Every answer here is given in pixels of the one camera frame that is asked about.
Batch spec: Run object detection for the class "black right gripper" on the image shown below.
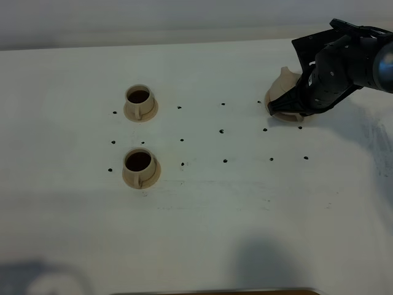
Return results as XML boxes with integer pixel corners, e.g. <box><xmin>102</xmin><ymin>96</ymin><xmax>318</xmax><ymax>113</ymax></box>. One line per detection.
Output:
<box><xmin>266</xmin><ymin>18</ymin><xmax>392</xmax><ymax>116</ymax></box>

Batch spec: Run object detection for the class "beige ceramic teapot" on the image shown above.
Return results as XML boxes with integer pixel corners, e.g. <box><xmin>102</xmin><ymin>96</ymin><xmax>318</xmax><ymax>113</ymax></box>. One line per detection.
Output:
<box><xmin>265</xmin><ymin>67</ymin><xmax>304</xmax><ymax>123</ymax></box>

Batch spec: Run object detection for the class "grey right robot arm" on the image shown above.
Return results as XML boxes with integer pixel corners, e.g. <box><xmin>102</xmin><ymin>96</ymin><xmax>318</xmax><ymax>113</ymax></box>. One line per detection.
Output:
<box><xmin>265</xmin><ymin>18</ymin><xmax>392</xmax><ymax>122</ymax></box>

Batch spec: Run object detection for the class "beige teapot saucer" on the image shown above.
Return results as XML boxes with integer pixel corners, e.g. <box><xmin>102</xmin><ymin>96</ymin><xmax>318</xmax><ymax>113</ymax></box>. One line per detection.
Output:
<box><xmin>264</xmin><ymin>90</ymin><xmax>305</xmax><ymax>124</ymax></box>

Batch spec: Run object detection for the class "beige far cup saucer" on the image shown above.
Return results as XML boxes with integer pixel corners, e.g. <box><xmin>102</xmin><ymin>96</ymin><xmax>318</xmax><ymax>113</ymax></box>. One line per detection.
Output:
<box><xmin>123</xmin><ymin>97</ymin><xmax>158</xmax><ymax>122</ymax></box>

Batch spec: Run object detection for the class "beige cup saucer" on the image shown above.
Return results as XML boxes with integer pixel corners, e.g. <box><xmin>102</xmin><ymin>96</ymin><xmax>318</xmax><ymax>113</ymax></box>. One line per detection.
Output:
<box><xmin>122</xmin><ymin>158</ymin><xmax>161</xmax><ymax>189</ymax></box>
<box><xmin>123</xmin><ymin>97</ymin><xmax>158</xmax><ymax>122</ymax></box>

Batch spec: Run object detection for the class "beige far teacup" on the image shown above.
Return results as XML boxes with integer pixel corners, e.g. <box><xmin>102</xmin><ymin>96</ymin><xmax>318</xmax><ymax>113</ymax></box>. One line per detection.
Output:
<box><xmin>125</xmin><ymin>84</ymin><xmax>155</xmax><ymax>103</ymax></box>

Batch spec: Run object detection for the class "beige teacup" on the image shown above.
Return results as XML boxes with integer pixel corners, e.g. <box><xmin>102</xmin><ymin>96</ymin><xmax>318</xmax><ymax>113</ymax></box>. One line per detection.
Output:
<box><xmin>125</xmin><ymin>84</ymin><xmax>155</xmax><ymax>103</ymax></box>
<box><xmin>122</xmin><ymin>148</ymin><xmax>157</xmax><ymax>189</ymax></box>

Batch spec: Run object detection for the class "beige near cup saucer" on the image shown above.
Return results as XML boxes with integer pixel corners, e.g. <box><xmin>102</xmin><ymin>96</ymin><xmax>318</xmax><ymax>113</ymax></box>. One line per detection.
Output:
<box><xmin>122</xmin><ymin>158</ymin><xmax>161</xmax><ymax>189</ymax></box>

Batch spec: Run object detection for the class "beige near teacup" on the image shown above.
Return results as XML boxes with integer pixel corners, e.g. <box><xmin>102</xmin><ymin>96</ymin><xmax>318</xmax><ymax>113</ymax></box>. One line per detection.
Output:
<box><xmin>122</xmin><ymin>148</ymin><xmax>157</xmax><ymax>189</ymax></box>

